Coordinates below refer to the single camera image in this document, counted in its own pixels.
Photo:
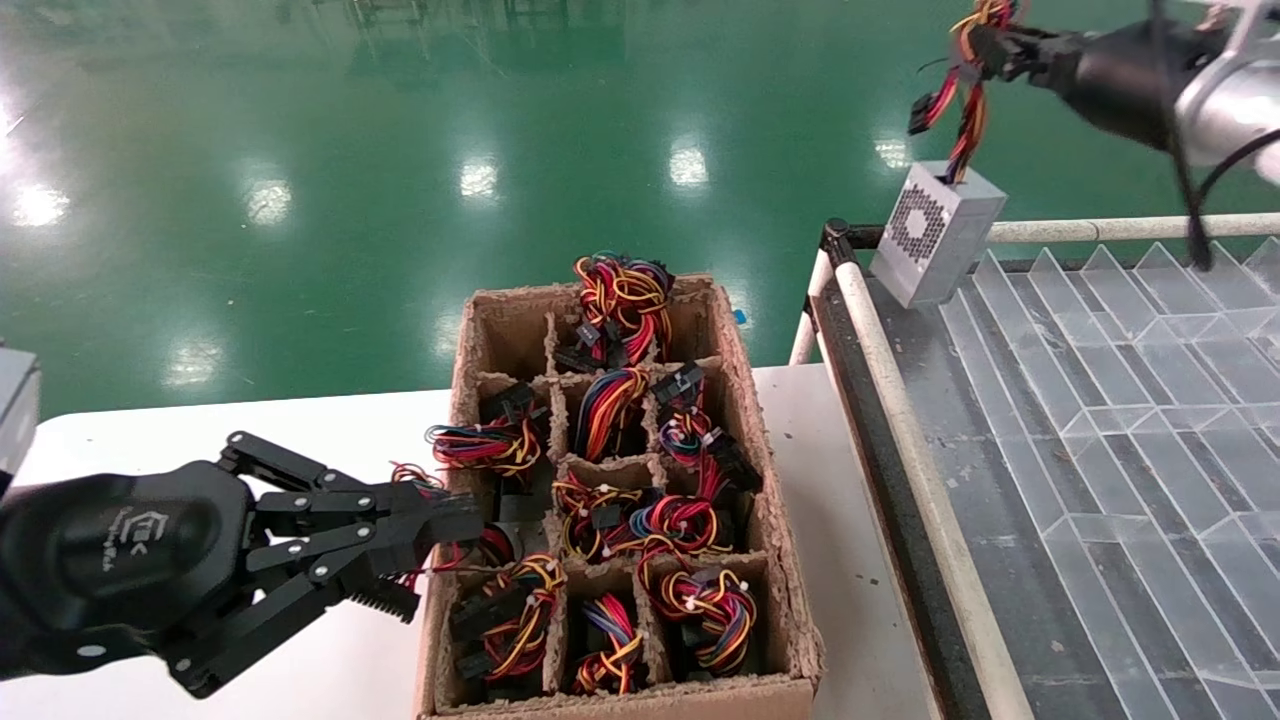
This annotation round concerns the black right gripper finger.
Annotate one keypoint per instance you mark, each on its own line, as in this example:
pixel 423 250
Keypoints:
pixel 1030 40
pixel 1035 70

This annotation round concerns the black pipe corner joint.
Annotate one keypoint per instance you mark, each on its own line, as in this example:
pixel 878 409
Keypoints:
pixel 840 240

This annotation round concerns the long white rack side pipe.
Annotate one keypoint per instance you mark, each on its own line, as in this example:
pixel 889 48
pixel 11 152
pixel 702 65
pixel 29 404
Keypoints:
pixel 940 520

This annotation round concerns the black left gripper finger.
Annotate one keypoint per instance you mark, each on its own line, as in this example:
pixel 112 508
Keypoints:
pixel 390 555
pixel 430 510

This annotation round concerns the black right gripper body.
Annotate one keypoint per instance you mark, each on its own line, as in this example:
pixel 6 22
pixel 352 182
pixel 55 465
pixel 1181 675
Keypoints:
pixel 1130 75

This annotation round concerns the clear acrylic divider tray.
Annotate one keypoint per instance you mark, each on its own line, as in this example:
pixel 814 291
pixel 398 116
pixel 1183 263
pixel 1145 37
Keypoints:
pixel 1100 400

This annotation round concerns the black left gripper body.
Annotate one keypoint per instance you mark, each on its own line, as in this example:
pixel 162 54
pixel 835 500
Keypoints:
pixel 120 550

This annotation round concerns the brown cardboard divider box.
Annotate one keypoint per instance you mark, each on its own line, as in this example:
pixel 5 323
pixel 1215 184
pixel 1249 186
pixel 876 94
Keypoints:
pixel 772 545

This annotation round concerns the white rack crossbar pipe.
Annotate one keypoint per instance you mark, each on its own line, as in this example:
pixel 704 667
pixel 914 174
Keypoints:
pixel 1100 230

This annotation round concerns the white rack leg pipe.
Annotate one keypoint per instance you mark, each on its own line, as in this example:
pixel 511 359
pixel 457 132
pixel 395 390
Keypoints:
pixel 808 335

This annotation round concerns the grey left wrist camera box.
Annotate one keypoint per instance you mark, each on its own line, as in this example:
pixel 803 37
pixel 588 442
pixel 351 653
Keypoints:
pixel 18 410

